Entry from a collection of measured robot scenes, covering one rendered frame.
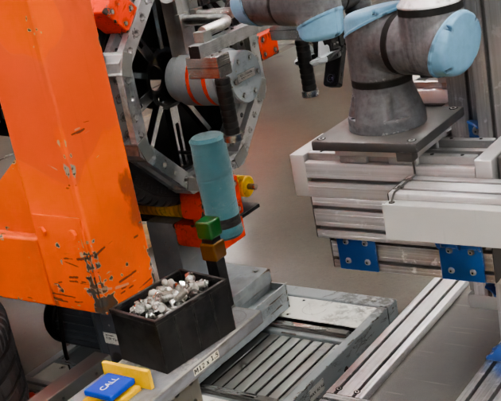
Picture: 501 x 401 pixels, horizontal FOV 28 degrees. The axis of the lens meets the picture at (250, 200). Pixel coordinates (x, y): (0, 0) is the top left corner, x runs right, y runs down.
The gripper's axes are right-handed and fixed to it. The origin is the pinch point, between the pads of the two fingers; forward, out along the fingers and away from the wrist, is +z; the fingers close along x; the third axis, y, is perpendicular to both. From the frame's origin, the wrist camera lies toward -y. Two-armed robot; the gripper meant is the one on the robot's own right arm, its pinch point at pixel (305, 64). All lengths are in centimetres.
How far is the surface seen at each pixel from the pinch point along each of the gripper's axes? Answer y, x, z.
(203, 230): -19, 8, 60
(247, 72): 2.7, -6.0, 16.3
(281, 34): 8.5, -3.9, 2.5
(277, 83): -83, -203, -271
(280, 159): -83, -120, -146
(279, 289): -66, -22, -2
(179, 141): -15.1, -31.7, 16.9
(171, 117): -8.0, -31.0, 18.7
